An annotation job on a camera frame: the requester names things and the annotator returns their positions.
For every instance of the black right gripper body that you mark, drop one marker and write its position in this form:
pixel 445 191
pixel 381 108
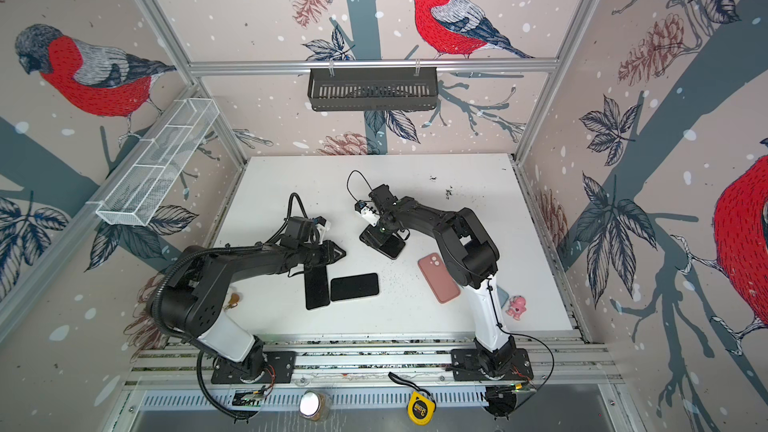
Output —
pixel 383 225

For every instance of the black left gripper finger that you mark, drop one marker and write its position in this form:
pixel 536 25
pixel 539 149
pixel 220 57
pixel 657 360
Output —
pixel 320 262
pixel 331 249

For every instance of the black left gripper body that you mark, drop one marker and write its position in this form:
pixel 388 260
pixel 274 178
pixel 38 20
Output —
pixel 310 253

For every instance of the black phone diagonal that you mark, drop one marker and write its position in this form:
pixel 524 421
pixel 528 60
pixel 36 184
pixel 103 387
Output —
pixel 388 243

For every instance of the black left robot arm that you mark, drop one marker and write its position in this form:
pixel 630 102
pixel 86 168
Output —
pixel 189 302

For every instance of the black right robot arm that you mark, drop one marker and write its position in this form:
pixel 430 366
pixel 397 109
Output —
pixel 469 254

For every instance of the black phone upright left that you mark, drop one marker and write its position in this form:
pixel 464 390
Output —
pixel 316 288

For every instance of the black phone lying horizontal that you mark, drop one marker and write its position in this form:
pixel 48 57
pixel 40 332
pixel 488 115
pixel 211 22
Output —
pixel 354 287

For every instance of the pink phone case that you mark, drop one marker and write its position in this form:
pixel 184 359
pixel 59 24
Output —
pixel 434 271

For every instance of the pink toy figure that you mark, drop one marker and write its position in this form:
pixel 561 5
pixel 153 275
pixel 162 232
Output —
pixel 516 307

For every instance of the yellow tape measure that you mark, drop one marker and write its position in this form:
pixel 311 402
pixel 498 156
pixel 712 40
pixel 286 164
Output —
pixel 421 406

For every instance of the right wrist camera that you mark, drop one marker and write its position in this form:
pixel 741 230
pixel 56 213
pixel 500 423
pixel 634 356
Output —
pixel 367 212

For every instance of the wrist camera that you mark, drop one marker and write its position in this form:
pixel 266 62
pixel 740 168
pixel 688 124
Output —
pixel 367 212
pixel 321 225

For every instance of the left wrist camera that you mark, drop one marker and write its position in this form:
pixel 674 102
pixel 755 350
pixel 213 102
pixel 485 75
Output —
pixel 321 225

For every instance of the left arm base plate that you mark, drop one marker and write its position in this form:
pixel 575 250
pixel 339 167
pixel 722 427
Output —
pixel 279 367

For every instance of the black wire basket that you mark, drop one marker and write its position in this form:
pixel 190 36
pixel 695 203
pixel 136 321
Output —
pixel 373 89

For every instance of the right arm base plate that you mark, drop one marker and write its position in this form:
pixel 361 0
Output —
pixel 474 365

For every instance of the white wire basket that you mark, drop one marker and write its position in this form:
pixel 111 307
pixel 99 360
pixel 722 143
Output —
pixel 163 155

